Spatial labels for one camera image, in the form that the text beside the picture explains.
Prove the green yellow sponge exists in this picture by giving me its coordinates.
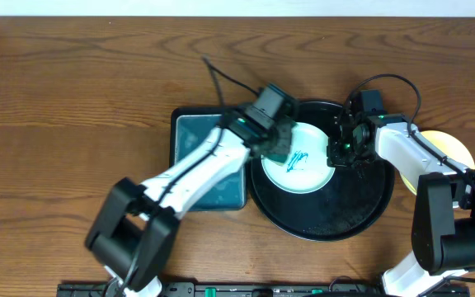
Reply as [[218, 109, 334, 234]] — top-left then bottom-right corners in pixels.
[[265, 118, 296, 163]]

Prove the mint plate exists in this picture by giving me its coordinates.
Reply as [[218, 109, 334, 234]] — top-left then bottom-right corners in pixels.
[[261, 122, 335, 194]]

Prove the yellow plate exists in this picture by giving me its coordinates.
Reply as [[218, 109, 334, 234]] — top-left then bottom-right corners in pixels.
[[399, 130, 475, 196]]

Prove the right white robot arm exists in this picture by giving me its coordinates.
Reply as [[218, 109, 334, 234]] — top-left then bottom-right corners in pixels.
[[327, 112, 475, 296]]

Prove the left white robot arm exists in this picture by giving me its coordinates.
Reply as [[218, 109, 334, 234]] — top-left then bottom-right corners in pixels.
[[84, 105, 299, 296]]

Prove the round black tray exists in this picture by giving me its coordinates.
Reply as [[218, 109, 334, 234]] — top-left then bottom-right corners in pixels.
[[246, 98, 396, 242]]

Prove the rectangular tray with soapy water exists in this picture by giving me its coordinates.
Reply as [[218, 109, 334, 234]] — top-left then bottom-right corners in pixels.
[[169, 106, 247, 211]]

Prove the right black cable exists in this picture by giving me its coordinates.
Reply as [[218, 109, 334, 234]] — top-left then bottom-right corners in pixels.
[[342, 73, 475, 297]]

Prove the black cable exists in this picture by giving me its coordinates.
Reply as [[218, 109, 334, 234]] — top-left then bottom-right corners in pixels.
[[342, 73, 475, 297], [115, 55, 261, 297]]

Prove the left black cable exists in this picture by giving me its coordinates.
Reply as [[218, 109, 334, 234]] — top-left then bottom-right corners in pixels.
[[115, 55, 261, 297]]

